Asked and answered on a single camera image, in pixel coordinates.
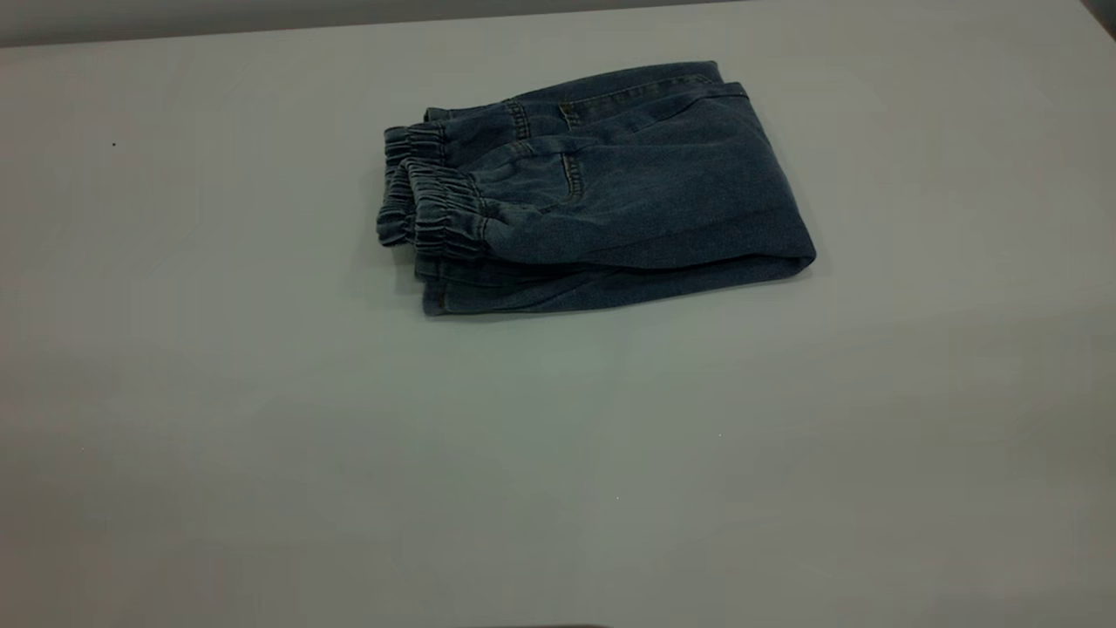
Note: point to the blue denim pants basketball print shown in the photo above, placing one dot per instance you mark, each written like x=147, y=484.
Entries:
x=654, y=192

